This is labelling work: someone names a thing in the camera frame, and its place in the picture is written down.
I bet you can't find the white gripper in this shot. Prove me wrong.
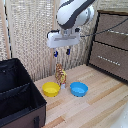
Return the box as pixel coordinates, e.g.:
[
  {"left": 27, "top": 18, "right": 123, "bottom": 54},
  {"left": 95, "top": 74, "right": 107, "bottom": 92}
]
[{"left": 46, "top": 29, "right": 82, "bottom": 58}]

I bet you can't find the silver metal drawer handle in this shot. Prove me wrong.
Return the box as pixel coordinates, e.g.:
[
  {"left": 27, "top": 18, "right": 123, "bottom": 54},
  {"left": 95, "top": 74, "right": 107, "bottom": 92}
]
[{"left": 97, "top": 54, "right": 118, "bottom": 63}]

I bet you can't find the dark wooden drawer cabinet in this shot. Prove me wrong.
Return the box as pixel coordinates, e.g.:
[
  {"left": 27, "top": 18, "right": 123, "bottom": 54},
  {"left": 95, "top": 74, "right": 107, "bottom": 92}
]
[{"left": 86, "top": 9, "right": 128, "bottom": 84}]

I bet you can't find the giraffe toy figure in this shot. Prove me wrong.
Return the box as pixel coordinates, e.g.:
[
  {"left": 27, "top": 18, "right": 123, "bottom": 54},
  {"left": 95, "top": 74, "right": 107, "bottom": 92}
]
[{"left": 54, "top": 63, "right": 68, "bottom": 90}]

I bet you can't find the beige woven screen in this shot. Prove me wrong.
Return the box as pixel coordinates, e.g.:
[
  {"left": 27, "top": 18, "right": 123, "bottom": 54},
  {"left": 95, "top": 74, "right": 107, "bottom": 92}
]
[{"left": 0, "top": 0, "right": 101, "bottom": 83}]

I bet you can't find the yellow plastic bowl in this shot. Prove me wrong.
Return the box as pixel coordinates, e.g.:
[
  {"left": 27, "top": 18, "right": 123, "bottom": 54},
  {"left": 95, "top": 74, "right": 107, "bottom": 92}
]
[{"left": 41, "top": 81, "right": 61, "bottom": 98}]

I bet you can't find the blue plastic bowl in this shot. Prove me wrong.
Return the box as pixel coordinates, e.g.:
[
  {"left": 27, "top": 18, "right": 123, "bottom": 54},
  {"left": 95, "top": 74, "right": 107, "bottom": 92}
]
[{"left": 69, "top": 81, "right": 89, "bottom": 98}]

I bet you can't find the black fabric storage box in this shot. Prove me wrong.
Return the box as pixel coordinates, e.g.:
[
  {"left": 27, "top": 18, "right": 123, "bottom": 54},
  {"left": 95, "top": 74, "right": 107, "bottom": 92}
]
[{"left": 0, "top": 57, "right": 48, "bottom": 128}]

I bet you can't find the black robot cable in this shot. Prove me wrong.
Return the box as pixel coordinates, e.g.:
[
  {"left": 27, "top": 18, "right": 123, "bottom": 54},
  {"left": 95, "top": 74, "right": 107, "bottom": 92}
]
[{"left": 79, "top": 17, "right": 128, "bottom": 38}]

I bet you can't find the brown fabric drawer, long handle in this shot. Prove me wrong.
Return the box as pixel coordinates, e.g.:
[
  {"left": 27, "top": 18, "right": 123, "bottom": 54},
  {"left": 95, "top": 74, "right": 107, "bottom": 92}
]
[{"left": 88, "top": 41, "right": 128, "bottom": 81}]

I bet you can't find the brown fabric drawer, short handle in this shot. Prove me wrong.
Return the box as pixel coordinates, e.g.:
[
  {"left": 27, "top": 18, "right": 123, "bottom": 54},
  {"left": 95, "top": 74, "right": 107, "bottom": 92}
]
[{"left": 94, "top": 13, "right": 128, "bottom": 51}]

